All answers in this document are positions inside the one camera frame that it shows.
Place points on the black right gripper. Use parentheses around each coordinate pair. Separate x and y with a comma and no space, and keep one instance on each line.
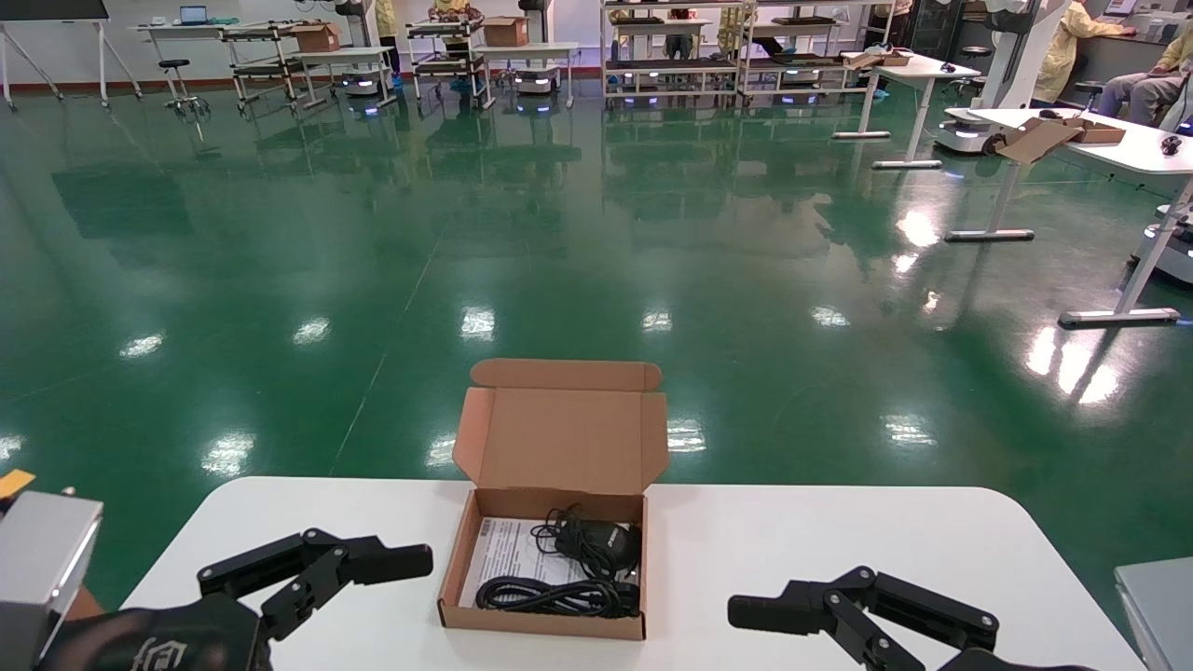
(1007,664)

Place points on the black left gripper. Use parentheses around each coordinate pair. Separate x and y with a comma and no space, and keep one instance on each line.
(140,643)

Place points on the brown cardboard storage box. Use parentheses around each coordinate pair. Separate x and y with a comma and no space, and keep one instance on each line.
(559,447)

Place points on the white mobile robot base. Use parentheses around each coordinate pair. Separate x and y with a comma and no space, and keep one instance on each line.
(362,82)
(1170,252)
(537,82)

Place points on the closed brown cardboard box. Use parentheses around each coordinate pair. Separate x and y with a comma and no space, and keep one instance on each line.
(506,33)
(319,39)

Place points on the white printed paper manual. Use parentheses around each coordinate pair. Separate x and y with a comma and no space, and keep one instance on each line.
(503,554)

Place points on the metal cart with black shelves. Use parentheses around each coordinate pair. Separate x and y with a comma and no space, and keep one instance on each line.
(266,67)
(447,65)

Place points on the black round stool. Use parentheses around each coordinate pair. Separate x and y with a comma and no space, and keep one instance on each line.
(1089,86)
(976,50)
(173,64)

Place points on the large white table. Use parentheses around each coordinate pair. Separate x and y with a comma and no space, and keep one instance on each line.
(1118,149)

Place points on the long white desk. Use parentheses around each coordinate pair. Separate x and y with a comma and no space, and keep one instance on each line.
(177,29)

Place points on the white table with T legs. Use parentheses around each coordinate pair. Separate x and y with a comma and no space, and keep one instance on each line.
(932,67)

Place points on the standing person in yellow coat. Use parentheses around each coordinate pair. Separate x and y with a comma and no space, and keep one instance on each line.
(386,14)

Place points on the open laptop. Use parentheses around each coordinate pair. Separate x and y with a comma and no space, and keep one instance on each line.
(194,14)

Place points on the metal shelving rack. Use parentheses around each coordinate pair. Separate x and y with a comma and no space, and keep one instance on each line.
(811,59)
(671,65)

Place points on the white column robot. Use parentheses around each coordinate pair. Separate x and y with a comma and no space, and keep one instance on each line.
(1021,56)

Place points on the seated person grey trousers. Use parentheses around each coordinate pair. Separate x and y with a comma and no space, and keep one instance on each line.
(1142,93)

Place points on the seated person in yellow coat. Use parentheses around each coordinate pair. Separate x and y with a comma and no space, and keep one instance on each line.
(457,11)
(1062,47)

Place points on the black cabinet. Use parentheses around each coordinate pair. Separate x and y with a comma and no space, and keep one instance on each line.
(941,28)

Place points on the grey office desk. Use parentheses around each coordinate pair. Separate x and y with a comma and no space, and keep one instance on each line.
(1109,56)

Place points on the black display on stand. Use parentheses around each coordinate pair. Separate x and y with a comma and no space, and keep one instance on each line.
(47,7)

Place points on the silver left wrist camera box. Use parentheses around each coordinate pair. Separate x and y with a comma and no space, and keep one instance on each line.
(37,559)

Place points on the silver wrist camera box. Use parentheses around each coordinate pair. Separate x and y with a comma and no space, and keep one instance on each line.
(37,559)
(1160,615)

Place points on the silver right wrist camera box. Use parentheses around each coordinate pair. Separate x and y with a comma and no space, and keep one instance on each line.
(1160,615)

